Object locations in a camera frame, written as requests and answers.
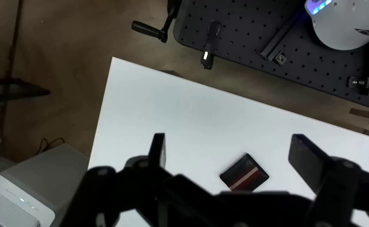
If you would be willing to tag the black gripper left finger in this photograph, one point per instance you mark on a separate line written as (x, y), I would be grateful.
(150, 168)

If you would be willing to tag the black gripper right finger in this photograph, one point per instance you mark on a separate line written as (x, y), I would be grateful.
(322, 173)

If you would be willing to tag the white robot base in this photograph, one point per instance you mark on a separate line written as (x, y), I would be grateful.
(339, 24)

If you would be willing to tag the black striped wallet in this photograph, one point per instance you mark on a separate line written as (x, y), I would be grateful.
(243, 176)

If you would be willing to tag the white grey box appliance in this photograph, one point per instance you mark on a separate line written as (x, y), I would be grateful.
(36, 192)

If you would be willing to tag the black perforated breadboard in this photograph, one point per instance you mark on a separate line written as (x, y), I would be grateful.
(247, 25)

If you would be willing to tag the black lever knob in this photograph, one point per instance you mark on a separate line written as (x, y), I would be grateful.
(209, 44)

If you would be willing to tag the black aluminium rail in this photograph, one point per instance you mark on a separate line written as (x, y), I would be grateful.
(273, 51)

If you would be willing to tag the black clamp handle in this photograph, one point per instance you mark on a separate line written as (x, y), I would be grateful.
(160, 34)

